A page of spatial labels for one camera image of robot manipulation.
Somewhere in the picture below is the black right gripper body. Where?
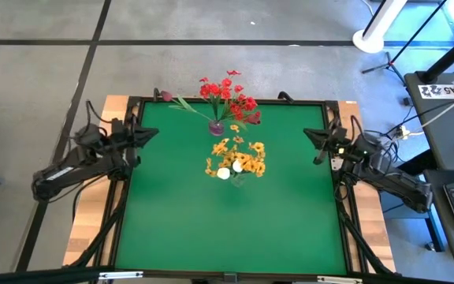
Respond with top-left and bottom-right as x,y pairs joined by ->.
313,118 -> 352,166

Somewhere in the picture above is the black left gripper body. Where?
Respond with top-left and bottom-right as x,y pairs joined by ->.
110,114 -> 141,166

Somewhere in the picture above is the dark red tulip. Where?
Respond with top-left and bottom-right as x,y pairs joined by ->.
236,111 -> 262,131
159,90 -> 212,123

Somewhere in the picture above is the red flower bunch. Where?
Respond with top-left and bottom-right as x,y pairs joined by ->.
229,84 -> 260,124
198,69 -> 244,124

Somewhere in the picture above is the yellow veined flower bunch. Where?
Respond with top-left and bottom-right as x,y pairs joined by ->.
204,137 -> 247,178

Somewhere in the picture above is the small yellow flower bunch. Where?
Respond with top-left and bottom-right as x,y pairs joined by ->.
229,124 -> 246,145

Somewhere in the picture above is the purple ribbed glass vase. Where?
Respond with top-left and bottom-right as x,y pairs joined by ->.
208,119 -> 225,137

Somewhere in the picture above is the clear glass vase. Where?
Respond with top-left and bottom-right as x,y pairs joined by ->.
229,172 -> 248,189

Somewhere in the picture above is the wooden table board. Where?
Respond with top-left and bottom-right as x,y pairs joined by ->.
63,94 -> 397,274

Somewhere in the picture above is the black tripod stand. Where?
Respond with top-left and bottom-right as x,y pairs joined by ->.
360,0 -> 448,86

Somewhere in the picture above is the white paper marker sheet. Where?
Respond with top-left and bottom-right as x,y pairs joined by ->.
418,83 -> 454,99

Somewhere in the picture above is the silver aluminium strip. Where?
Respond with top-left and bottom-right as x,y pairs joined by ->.
316,275 -> 363,284
98,271 -> 144,280

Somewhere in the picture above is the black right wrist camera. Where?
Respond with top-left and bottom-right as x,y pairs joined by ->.
329,126 -> 351,148

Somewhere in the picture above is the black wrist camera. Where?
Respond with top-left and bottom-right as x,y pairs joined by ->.
329,126 -> 351,148
110,120 -> 134,145

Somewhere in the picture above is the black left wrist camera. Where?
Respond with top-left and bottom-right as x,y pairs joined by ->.
110,120 -> 134,145

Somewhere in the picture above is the black aluminium table frame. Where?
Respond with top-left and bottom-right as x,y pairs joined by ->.
63,92 -> 397,284

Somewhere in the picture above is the grey desk with post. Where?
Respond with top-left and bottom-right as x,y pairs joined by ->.
403,70 -> 454,171

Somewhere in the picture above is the black desk post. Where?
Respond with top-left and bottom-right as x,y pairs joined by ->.
415,23 -> 454,84

